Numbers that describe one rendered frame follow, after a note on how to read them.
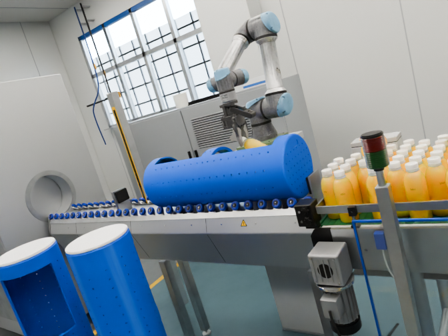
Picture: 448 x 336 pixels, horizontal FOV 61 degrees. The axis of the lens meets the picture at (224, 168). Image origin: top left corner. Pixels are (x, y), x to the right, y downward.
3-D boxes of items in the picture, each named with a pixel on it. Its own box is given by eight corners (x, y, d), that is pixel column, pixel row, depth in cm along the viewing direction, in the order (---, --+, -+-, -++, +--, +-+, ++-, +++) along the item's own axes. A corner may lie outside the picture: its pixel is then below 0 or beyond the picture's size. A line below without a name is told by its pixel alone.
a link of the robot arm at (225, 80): (233, 65, 172) (221, 67, 166) (239, 89, 174) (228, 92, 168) (221, 69, 178) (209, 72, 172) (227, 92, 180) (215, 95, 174)
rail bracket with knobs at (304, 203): (308, 220, 154) (302, 197, 152) (325, 220, 149) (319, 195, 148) (298, 231, 146) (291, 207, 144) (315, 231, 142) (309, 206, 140)
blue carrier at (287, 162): (185, 195, 232) (170, 151, 227) (319, 183, 179) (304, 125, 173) (153, 215, 211) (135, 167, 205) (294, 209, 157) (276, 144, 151)
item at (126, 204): (130, 208, 252) (123, 187, 249) (134, 208, 249) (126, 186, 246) (119, 215, 244) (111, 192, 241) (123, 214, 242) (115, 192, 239)
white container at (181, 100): (182, 107, 415) (178, 94, 413) (193, 104, 406) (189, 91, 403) (173, 110, 403) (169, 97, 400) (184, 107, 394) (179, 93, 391)
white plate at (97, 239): (115, 242, 154) (116, 245, 154) (134, 218, 181) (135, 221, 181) (53, 258, 156) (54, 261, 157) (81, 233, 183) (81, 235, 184)
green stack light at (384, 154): (369, 163, 114) (366, 148, 113) (392, 161, 110) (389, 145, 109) (364, 171, 109) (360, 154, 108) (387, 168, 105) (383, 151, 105)
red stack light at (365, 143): (366, 147, 113) (363, 135, 113) (389, 145, 109) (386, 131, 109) (360, 154, 108) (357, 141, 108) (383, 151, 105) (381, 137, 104)
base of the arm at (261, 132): (259, 137, 225) (255, 121, 223) (282, 133, 216) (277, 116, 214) (247, 144, 212) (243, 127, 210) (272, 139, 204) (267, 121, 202)
